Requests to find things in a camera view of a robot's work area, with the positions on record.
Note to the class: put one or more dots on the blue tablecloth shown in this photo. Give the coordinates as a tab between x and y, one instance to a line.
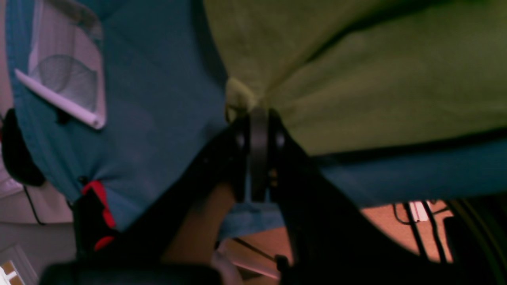
166	98

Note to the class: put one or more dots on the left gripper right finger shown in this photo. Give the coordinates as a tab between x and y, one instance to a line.
334	244

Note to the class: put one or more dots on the orange black clamp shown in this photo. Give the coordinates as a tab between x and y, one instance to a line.
94	225

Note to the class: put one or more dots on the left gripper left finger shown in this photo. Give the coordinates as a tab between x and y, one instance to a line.
132	258

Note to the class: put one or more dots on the green t-shirt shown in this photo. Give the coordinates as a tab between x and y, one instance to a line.
354	75

